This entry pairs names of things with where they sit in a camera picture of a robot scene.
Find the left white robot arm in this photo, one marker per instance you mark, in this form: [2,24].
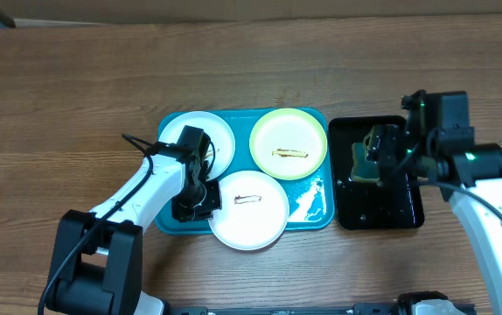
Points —
[97,257]

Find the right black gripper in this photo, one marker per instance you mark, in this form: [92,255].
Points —
[385,149]

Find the white plate with stain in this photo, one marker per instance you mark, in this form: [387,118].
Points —
[254,211]

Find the yellow green sponge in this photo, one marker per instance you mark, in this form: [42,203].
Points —
[363,170]

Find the black plastic tray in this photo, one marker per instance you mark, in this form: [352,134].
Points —
[363,205]

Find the teal plastic tray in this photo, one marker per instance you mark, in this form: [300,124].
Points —
[311,204]

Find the light green plate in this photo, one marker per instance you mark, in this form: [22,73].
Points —
[288,143]

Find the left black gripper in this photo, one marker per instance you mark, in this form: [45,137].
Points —
[182,213]

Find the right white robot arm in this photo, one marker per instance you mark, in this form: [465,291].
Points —
[437,147]

